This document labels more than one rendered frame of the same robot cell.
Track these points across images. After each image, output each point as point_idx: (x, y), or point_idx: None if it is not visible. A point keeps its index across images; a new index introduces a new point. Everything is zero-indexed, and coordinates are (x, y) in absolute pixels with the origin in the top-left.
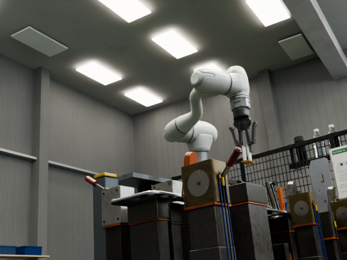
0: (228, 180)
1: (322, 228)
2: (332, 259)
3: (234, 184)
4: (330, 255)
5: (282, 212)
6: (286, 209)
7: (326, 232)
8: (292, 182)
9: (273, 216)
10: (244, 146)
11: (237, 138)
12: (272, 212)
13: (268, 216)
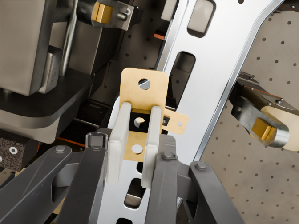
0: (40, 60)
1: (296, 7)
2: (279, 8)
3: (54, 12)
4: (278, 7)
5: (220, 58)
6: (233, 116)
7: (298, 10)
8: (277, 148)
9: (192, 11)
10: (119, 158)
11: (32, 194)
12: (199, 90)
13: (178, 6)
